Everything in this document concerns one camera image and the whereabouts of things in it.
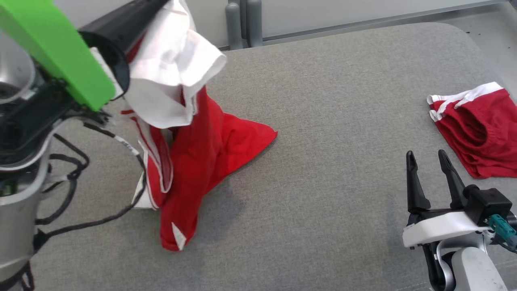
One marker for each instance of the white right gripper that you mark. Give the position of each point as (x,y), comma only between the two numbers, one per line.
(444,228)

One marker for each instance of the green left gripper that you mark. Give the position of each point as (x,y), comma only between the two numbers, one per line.
(48,40)

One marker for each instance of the red Bulls shorts white stripe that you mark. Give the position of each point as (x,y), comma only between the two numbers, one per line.
(480,129)

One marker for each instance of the red Bulls jersey white sleeves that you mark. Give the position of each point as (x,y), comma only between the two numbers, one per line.
(202,153)

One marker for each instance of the grey metal pole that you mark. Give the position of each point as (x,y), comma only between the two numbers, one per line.
(254,24)

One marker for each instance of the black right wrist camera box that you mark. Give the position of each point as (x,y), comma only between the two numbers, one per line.
(488,202)

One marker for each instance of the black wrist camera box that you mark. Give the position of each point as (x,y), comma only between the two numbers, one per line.
(28,121)
(488,202)

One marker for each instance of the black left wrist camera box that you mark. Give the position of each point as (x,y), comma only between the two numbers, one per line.
(28,121)

